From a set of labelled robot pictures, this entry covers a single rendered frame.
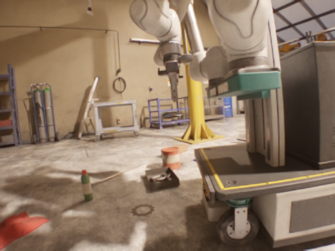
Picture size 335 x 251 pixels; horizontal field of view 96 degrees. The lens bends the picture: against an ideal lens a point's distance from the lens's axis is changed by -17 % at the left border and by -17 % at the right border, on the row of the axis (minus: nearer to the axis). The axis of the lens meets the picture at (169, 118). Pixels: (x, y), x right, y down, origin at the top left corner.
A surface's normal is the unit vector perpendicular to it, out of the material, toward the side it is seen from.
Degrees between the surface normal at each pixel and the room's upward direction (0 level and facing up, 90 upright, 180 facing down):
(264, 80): 90
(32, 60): 90
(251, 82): 90
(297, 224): 90
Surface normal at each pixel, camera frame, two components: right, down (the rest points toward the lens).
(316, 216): -0.04, 0.07
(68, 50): 0.49, 0.01
